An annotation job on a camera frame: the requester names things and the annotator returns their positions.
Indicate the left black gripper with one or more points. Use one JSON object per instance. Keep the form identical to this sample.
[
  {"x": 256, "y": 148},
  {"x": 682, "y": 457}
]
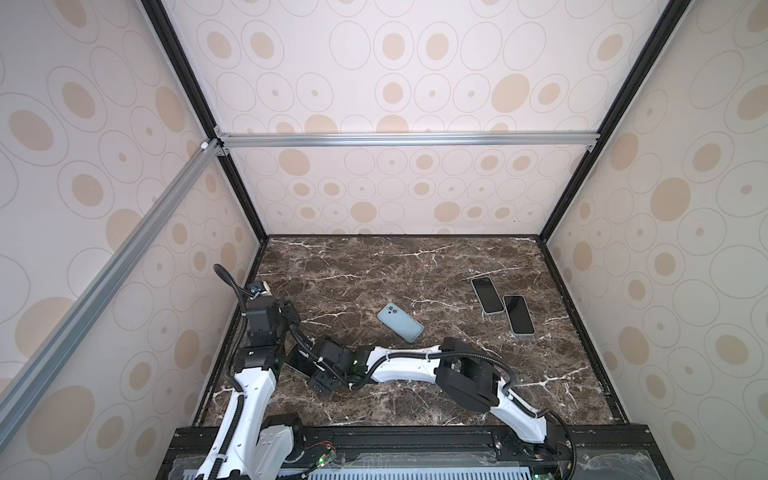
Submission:
[{"x": 289, "y": 312}]

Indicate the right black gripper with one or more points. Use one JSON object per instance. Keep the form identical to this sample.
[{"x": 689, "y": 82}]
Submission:
[{"x": 322, "y": 384}]

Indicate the light blue phone case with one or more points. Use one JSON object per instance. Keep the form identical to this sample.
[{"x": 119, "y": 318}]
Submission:
[{"x": 401, "y": 323}]

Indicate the dark blue phone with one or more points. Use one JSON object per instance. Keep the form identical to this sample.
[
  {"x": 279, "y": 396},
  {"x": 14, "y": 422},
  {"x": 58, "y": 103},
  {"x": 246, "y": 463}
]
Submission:
[{"x": 487, "y": 295}]

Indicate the pink phone black screen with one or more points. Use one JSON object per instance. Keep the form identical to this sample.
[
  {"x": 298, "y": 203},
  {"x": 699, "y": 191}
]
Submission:
[{"x": 519, "y": 316}]

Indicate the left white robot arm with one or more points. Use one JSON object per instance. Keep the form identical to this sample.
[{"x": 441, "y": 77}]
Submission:
[{"x": 243, "y": 448}]

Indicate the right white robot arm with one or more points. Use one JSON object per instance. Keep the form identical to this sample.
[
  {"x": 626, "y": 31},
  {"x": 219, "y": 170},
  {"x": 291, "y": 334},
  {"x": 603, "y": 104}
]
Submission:
[{"x": 467, "y": 376}]

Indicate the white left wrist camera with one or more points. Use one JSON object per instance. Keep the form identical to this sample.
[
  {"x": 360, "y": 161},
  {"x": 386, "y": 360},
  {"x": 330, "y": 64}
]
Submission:
[{"x": 258, "y": 288}]

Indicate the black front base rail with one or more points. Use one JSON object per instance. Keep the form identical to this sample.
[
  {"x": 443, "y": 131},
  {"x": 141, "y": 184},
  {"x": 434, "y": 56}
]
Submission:
[{"x": 483, "y": 452}]

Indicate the back aluminium rail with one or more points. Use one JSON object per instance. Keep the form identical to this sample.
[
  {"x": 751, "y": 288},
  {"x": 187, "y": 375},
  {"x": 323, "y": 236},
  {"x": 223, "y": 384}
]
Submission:
[{"x": 410, "y": 139}]

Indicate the aluminium rail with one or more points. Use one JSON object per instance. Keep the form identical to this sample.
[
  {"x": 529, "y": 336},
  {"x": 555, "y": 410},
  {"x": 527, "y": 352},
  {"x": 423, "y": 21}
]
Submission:
[
  {"x": 41, "y": 370},
  {"x": 410, "y": 139}
]

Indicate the left aluminium rail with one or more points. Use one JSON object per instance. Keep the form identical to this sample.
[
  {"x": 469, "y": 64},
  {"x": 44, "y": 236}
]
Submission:
[{"x": 41, "y": 370}]

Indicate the black corner frame post left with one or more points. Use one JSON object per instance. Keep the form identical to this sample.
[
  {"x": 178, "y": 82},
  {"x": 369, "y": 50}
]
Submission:
[{"x": 161, "y": 24}]

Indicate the black corner frame post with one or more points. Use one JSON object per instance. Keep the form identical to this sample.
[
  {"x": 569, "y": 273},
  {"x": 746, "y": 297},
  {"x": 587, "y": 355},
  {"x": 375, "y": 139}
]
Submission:
[
  {"x": 647, "y": 58},
  {"x": 161, "y": 24}
]

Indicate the black corner frame post right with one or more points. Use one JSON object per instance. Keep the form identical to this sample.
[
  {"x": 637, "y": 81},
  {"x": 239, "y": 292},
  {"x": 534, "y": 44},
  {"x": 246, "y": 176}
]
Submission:
[{"x": 647, "y": 58}]

